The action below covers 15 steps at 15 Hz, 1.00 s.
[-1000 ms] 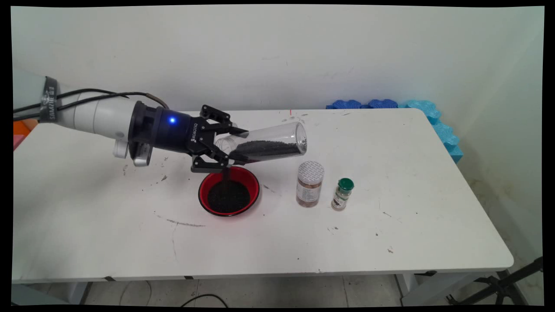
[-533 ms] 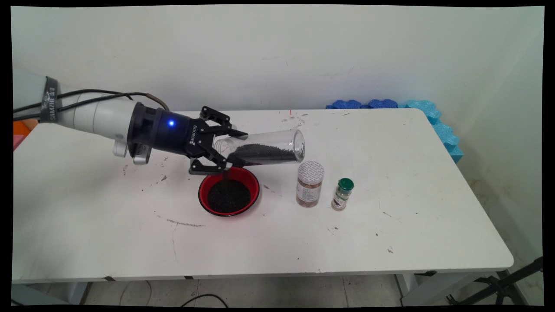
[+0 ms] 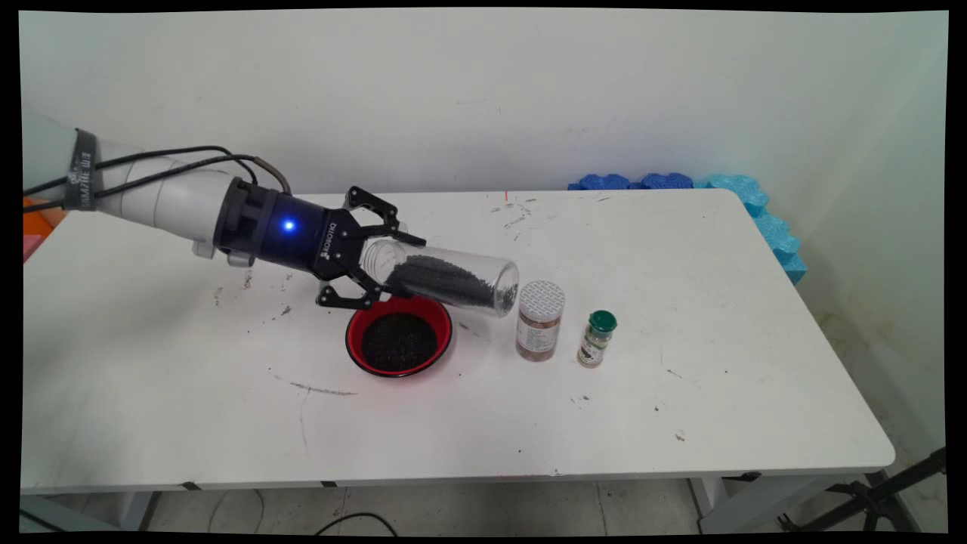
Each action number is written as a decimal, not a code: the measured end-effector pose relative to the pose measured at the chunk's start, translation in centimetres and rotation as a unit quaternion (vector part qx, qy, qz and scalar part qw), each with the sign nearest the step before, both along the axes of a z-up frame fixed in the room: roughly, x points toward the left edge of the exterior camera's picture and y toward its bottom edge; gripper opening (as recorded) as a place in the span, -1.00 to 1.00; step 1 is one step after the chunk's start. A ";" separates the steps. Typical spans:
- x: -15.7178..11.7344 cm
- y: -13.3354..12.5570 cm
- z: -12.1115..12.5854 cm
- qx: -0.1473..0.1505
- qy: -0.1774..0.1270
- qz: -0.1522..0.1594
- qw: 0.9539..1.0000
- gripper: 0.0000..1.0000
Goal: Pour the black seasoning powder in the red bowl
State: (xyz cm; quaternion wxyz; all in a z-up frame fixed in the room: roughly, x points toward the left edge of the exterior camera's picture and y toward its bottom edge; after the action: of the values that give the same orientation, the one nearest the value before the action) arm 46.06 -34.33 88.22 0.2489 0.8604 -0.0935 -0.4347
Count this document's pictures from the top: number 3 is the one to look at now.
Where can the pink block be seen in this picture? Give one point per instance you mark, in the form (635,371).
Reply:
(32,248)

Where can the black tripod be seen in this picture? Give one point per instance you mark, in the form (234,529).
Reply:
(876,499)

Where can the white table leg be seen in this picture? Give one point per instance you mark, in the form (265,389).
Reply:
(755,502)
(128,510)

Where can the spice bottle with green cap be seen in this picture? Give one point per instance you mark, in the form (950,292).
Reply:
(602,322)

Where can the red bowl with black rim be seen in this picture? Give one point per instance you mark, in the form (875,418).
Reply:
(445,332)

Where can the orange block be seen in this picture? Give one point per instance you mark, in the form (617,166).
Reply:
(34,219)

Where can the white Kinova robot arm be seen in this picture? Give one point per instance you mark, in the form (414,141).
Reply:
(166,200)

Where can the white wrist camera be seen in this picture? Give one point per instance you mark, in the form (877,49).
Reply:
(227,257)

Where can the clear plastic jar with seeds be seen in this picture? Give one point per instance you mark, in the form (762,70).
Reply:
(453,276)

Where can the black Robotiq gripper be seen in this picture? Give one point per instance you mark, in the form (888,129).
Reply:
(287,227)

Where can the dark blue foam tile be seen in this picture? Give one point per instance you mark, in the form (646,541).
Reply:
(604,182)
(666,180)

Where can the nut jar with patterned lid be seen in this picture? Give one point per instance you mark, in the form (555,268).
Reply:
(542,301)

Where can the loose black seeds heap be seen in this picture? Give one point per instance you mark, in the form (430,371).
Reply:
(399,344)

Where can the light blue foam tile stack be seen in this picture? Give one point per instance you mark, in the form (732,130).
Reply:
(770,230)

